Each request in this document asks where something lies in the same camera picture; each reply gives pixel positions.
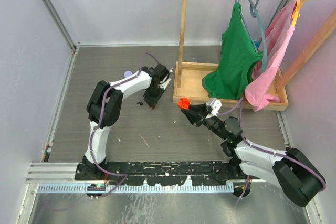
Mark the wooden clothes rack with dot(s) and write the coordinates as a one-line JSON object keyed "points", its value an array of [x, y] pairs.
{"points": [[189, 75]]}

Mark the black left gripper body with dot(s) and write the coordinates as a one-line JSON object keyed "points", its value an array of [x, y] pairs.
{"points": [[153, 94]]}

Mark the blue cloth item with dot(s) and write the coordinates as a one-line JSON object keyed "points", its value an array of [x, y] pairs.
{"points": [[258, 45]]}

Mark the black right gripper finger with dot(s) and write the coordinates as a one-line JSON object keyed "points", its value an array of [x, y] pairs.
{"points": [[198, 109], [194, 116]]}

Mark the purple round charging case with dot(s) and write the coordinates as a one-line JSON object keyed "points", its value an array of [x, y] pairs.
{"points": [[128, 74]]}

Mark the yellow clothes hanger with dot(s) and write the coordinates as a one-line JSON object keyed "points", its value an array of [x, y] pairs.
{"points": [[296, 11]]}

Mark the grey blue clothes hanger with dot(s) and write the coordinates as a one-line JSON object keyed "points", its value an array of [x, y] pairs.
{"points": [[255, 14]]}

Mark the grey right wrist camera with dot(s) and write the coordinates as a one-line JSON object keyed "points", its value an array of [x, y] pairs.
{"points": [[213, 106]]}

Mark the pink shirt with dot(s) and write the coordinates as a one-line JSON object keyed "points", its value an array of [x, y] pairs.
{"points": [[278, 36]]}

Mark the green shirt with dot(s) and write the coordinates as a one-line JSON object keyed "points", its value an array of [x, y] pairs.
{"points": [[238, 59]]}

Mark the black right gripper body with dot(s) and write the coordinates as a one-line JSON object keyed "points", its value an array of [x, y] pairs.
{"points": [[212, 123]]}

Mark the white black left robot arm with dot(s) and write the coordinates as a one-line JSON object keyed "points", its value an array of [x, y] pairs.
{"points": [[105, 105]]}

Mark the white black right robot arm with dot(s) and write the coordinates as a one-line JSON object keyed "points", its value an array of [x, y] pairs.
{"points": [[289, 170]]}

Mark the white slotted cable duct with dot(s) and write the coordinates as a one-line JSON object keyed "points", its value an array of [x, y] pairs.
{"points": [[99, 188]]}

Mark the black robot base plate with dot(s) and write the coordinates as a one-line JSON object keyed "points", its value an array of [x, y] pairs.
{"points": [[205, 173]]}

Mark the orange earbud charging case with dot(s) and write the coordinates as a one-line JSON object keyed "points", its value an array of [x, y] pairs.
{"points": [[184, 103]]}

